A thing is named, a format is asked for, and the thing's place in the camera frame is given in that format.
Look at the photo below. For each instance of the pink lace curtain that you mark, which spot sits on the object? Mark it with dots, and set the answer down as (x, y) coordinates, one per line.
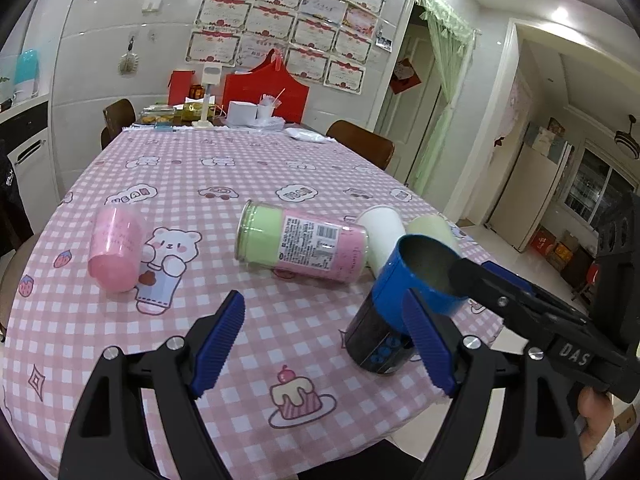
(512, 115)

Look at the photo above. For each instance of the black cup with blue dots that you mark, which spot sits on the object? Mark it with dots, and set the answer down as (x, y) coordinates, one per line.
(372, 340)

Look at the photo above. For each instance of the red stool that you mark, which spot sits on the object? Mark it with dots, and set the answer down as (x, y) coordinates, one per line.
(592, 275)

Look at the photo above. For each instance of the cardboard boxes on floor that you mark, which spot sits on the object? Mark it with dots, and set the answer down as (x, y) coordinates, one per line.
(557, 250)

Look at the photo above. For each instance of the green curtain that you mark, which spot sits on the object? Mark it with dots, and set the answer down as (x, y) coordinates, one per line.
(445, 60)

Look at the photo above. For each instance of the ceiling fan light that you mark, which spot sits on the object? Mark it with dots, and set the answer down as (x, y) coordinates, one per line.
(629, 140)

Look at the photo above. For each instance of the green and pink labelled cup stack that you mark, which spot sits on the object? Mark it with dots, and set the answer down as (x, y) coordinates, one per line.
(300, 245)

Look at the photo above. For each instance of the hanging wall brush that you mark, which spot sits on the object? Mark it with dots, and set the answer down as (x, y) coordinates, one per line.
(128, 62)

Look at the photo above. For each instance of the white desk lamp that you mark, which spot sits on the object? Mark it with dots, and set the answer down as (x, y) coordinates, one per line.
(210, 77)

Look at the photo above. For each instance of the large red bag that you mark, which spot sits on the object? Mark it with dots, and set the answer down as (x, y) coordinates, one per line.
(295, 97)

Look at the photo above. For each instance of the window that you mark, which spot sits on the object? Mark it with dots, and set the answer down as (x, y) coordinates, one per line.
(595, 190)

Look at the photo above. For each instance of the group of wall certificates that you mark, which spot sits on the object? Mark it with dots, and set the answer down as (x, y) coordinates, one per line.
(270, 15)

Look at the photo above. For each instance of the person's right forearm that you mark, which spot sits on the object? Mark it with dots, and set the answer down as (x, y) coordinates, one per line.
(607, 457)

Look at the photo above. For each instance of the white plastic bag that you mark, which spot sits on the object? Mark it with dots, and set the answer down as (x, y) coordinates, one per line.
(305, 135)

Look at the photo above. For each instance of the blue and white container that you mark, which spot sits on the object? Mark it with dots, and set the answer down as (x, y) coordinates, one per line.
(26, 75)

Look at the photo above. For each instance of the white light switch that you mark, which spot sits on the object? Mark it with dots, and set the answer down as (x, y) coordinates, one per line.
(152, 5)

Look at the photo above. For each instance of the person's right hand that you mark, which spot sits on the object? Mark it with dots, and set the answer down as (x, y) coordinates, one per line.
(595, 412)

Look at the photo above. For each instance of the pink checkered bear tablecloth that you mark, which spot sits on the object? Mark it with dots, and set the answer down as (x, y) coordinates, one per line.
(280, 170)

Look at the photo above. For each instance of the white cup with sticks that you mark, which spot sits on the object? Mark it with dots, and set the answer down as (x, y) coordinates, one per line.
(265, 112)

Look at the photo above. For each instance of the white tissue box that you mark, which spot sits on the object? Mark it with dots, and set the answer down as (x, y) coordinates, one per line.
(242, 112)

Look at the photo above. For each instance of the pale yellow cup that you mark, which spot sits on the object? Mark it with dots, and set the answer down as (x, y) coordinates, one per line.
(432, 230)

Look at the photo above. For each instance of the small red gift bag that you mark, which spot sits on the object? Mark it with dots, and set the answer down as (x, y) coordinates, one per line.
(181, 87)

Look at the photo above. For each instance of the white refrigerator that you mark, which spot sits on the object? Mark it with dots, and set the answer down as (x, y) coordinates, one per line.
(525, 195)

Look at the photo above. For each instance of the white door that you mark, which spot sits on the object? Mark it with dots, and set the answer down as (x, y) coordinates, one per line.
(400, 120)

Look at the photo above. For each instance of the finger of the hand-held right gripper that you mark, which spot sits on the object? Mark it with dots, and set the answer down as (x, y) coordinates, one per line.
(480, 285)
(507, 277)

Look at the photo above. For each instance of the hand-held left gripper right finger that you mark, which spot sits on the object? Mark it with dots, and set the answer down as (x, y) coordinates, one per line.
(430, 350)

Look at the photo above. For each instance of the brown wooden chair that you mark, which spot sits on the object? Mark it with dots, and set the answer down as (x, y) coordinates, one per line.
(365, 145)
(119, 115)

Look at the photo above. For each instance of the red door hanging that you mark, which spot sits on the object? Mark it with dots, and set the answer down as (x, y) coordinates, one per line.
(404, 76)

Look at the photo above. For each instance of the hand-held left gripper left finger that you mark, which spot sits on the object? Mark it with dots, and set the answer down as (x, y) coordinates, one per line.
(220, 347)

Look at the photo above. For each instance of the yellow food packages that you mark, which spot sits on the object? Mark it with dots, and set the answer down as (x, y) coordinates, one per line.
(192, 110)

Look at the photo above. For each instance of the snack tray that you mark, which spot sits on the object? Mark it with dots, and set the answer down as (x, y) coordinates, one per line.
(156, 116)

